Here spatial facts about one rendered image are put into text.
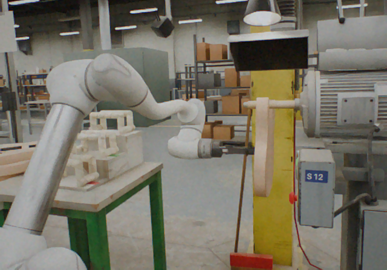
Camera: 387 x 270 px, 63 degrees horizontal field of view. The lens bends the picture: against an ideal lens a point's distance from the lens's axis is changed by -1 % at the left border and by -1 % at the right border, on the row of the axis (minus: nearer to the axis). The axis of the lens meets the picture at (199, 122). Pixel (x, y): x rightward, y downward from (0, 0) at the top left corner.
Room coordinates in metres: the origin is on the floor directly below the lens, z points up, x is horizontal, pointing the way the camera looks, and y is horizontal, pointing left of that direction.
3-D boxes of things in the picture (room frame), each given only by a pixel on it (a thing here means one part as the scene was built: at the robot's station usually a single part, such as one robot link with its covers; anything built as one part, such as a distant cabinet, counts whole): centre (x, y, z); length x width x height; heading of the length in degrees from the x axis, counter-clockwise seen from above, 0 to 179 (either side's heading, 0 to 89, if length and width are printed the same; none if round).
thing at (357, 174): (1.04, -0.55, 1.02); 0.13 x 0.04 x 0.04; 72
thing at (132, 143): (1.63, 0.46, 1.02); 0.27 x 0.15 x 0.17; 71
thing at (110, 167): (1.49, 0.51, 0.98); 0.27 x 0.16 x 0.09; 71
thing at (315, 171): (0.95, -0.43, 0.99); 0.24 x 0.21 x 0.26; 72
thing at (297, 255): (2.24, -0.53, 0.02); 0.40 x 0.40 x 0.02; 72
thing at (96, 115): (1.60, 0.47, 1.20); 0.20 x 0.03 x 0.03; 70
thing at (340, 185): (1.01, -0.45, 1.02); 0.19 x 0.04 x 0.04; 162
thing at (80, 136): (1.45, 0.53, 1.12); 0.20 x 0.03 x 0.03; 70
